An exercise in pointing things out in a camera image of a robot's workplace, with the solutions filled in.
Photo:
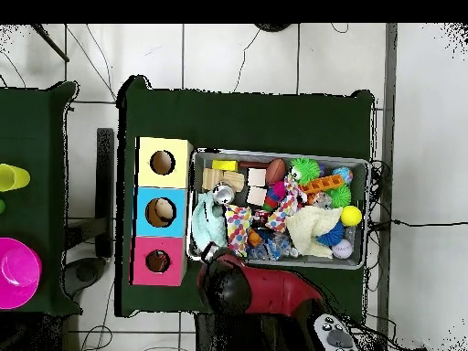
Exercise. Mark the colourful dotted cloth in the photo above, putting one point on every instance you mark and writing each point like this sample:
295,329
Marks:
237,226

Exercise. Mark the mint green quilted cloth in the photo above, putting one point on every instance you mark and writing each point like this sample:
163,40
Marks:
210,226

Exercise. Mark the cream knitted cloth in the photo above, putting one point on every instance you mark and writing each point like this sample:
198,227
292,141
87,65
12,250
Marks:
310,226

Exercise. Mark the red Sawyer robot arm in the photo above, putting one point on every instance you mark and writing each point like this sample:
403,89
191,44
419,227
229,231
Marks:
278,289

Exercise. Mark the wooden box with three holes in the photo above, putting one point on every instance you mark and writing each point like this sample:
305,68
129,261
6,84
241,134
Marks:
146,175

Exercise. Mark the pale wooden cube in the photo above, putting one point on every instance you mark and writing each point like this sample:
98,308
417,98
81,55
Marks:
256,196
257,177

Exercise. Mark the brown toy football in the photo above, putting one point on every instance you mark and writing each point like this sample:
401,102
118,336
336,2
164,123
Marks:
275,172

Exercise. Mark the dark green table cloth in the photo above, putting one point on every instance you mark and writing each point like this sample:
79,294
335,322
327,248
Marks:
33,128
256,120

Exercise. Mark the green spiky ball with eyes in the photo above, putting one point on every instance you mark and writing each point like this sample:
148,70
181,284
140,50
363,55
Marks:
307,170

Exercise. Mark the orange building block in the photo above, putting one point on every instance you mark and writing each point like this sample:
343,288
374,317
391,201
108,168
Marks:
321,184

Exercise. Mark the yellow ball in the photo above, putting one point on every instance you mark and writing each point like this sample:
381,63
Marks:
351,215

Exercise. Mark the white baseball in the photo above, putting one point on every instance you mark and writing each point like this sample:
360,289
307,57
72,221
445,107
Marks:
342,249

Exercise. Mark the black flat panel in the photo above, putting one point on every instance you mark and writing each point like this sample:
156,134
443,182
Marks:
105,190

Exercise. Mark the grey rounded stand foot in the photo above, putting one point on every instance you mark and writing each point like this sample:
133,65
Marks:
84,274

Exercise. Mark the black round base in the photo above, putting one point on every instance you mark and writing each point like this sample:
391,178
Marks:
272,26

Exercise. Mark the yellow-green plastic cup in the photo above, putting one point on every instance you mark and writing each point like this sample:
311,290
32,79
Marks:
12,177

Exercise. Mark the pink plastic bowl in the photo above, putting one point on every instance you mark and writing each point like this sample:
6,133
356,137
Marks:
18,274

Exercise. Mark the small green object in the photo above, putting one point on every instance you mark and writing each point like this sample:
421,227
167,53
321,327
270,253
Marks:
2,206

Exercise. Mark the black rod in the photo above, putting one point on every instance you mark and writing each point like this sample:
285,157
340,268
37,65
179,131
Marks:
51,43

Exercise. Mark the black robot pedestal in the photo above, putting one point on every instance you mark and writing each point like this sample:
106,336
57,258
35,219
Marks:
219,336

